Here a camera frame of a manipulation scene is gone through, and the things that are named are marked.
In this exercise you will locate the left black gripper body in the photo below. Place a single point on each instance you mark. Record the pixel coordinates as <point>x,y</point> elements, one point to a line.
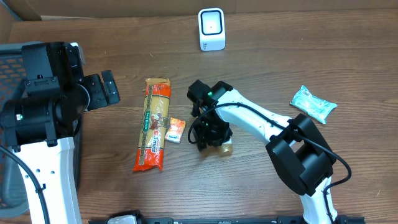
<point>109,87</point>

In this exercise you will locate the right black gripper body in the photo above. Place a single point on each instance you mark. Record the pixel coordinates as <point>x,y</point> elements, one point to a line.
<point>217,130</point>

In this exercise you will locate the white cream tube gold cap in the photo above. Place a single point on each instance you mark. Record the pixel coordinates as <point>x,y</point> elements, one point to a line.
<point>224,150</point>

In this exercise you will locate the small orange snack packet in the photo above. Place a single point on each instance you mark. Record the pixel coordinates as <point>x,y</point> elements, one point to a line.
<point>175,131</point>

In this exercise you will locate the orange spaghetti pack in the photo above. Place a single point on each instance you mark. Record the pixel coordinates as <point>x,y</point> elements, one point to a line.
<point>155,118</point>

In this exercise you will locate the teal wet wipes pack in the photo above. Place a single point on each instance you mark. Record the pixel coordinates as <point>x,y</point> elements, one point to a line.
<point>315,107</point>

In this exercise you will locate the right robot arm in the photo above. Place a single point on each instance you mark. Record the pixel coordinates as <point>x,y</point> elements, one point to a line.
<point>299,153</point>

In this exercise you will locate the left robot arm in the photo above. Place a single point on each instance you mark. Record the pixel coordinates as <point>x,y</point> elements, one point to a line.
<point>40,127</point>

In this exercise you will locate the grey plastic basket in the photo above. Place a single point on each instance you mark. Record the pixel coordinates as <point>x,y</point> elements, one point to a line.
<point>13,196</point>

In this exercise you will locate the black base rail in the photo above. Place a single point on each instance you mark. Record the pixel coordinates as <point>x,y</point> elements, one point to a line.
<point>279,220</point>

